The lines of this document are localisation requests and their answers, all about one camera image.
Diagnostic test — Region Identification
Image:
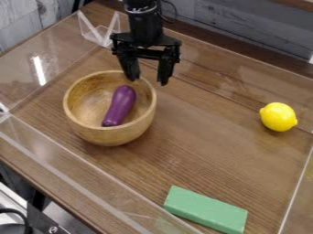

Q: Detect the green rectangular block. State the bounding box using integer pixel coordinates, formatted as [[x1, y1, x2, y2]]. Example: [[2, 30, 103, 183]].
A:
[[163, 186, 248, 234]]

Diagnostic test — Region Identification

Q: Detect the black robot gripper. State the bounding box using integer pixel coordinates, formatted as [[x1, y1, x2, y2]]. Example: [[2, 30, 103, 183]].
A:
[[109, 5, 180, 86]]

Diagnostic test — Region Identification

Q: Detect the brown wooden bowl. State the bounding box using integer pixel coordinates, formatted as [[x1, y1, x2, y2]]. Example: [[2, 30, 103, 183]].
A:
[[62, 70, 156, 146]]

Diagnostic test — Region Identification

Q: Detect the clear acrylic tray wall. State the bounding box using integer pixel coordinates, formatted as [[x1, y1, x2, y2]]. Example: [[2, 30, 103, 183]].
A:
[[0, 112, 202, 234]]

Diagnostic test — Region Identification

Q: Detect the black cable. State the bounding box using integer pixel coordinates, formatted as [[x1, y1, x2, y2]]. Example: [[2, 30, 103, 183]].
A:
[[0, 207, 29, 234]]

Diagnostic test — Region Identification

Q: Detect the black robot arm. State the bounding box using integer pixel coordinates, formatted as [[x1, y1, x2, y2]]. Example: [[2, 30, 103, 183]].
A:
[[109, 0, 181, 86]]

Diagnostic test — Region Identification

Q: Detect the yellow toy lemon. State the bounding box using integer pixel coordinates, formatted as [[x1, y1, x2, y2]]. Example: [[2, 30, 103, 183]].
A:
[[259, 102, 298, 132]]

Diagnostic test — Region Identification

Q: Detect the purple toy eggplant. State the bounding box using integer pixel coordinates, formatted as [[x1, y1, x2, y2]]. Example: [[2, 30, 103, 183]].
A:
[[101, 85, 136, 127]]

